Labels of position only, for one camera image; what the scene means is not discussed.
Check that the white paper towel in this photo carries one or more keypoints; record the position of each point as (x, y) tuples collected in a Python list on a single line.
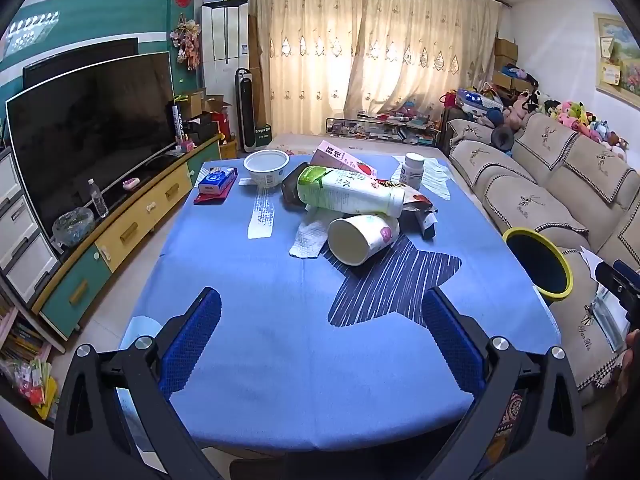
[(310, 237)]

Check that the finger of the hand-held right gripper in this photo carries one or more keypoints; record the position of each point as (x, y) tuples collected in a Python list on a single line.
[(625, 285)]

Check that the floral beige mat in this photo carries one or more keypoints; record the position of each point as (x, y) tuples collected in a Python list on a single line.
[(295, 144)]

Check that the red flat packet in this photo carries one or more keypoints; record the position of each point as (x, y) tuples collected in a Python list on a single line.
[(212, 198)]

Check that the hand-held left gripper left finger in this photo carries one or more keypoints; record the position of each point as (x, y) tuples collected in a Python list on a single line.
[(192, 340)]

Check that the glass ashtray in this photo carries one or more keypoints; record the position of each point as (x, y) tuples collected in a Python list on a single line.
[(72, 227)]

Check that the yellow-rimmed dark bin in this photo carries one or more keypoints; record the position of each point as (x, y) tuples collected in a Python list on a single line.
[(537, 260)]

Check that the yellow and green cabinet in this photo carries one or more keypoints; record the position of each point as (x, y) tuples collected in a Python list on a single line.
[(130, 230)]

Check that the black pouch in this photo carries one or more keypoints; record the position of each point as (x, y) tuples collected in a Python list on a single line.
[(291, 185)]

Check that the pink drink carton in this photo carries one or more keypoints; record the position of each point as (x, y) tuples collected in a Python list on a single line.
[(340, 157)]

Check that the blue star-print tablecloth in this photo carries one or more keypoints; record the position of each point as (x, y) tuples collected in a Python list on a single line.
[(275, 310)]

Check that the white paper cup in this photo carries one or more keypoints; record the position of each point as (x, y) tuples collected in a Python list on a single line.
[(357, 240)]

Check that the beige sofa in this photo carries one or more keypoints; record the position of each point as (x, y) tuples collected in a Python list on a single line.
[(540, 185)]

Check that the cluttered low glass table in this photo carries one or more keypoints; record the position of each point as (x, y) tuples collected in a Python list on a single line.
[(385, 127)]

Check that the pile of plush toys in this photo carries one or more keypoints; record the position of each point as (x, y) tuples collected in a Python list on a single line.
[(580, 120)]

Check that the curved black television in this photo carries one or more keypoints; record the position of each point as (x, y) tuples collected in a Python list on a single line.
[(90, 135)]

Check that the hanging flower decoration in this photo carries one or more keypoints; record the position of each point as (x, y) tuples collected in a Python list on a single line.
[(186, 42)]

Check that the green and white bottle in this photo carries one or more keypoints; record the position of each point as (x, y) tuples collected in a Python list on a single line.
[(345, 190)]

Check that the white paper strip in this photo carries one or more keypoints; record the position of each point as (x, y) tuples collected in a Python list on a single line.
[(261, 215)]

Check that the stack of cardboard boxes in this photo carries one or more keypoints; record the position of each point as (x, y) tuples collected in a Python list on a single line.
[(507, 60)]

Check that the white pill bottle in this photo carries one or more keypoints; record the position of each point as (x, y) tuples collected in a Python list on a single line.
[(413, 172)]

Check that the blue tissue pack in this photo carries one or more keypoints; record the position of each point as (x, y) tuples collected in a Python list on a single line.
[(217, 180)]

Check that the beige embroidered curtains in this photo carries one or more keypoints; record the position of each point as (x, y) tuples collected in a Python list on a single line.
[(380, 50)]

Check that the black tower fan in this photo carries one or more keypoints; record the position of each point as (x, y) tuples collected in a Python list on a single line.
[(245, 110)]

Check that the white bowl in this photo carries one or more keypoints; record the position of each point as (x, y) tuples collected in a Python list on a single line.
[(266, 167)]

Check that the red fire extinguisher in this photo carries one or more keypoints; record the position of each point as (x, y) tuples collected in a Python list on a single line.
[(221, 125)]

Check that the papers on sofa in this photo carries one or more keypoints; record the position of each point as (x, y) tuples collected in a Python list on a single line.
[(602, 310)]

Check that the framed wall painting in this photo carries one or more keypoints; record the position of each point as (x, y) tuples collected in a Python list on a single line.
[(620, 60)]

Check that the black snack wrapper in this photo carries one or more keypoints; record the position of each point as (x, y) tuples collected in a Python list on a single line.
[(427, 225)]

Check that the white plastic drawer unit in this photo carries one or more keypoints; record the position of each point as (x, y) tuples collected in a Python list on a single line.
[(20, 230)]

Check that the white standing air conditioner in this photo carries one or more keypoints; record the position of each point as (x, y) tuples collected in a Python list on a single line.
[(222, 40)]

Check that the clear water bottle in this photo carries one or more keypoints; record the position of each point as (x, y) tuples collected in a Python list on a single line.
[(99, 202)]

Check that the red snack wrapper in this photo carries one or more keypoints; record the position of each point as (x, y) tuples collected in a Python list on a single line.
[(417, 200)]

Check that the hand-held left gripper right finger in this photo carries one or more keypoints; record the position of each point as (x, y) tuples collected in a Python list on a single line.
[(452, 340)]

